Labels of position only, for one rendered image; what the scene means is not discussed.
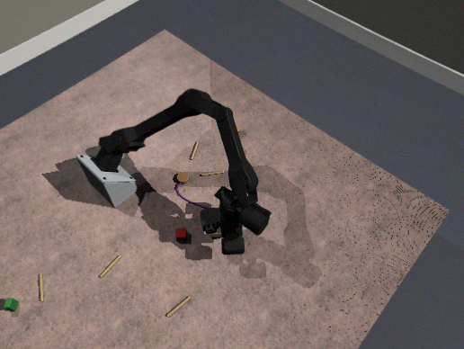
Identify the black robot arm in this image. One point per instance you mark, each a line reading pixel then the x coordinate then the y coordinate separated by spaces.
pixel 242 177

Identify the red wooden block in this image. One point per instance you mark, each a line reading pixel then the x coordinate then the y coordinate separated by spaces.
pixel 181 234

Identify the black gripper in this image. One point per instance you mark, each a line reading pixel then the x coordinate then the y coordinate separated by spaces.
pixel 232 242

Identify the small green block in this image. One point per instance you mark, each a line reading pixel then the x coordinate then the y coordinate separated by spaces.
pixel 11 304

